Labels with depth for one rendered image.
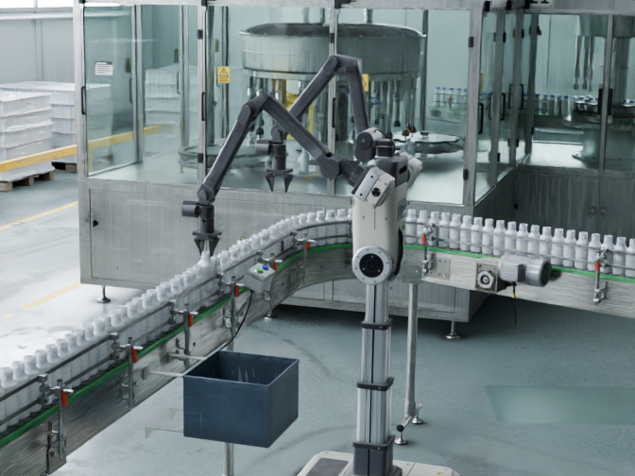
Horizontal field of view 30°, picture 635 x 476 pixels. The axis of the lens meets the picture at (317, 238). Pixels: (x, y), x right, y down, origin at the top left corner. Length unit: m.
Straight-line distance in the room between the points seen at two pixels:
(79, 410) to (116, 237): 4.70
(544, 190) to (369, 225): 4.93
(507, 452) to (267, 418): 2.27
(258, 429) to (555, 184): 5.72
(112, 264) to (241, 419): 4.57
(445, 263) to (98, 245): 3.37
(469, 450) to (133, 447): 1.66
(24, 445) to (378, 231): 1.70
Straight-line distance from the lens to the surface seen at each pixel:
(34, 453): 3.59
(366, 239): 4.58
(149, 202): 8.26
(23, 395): 3.54
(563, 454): 6.07
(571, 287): 5.54
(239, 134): 4.53
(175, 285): 4.43
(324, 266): 5.80
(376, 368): 4.76
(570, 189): 9.37
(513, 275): 5.46
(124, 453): 5.94
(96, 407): 3.89
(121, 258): 8.44
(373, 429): 4.83
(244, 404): 3.99
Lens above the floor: 2.23
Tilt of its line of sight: 12 degrees down
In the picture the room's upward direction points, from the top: 1 degrees clockwise
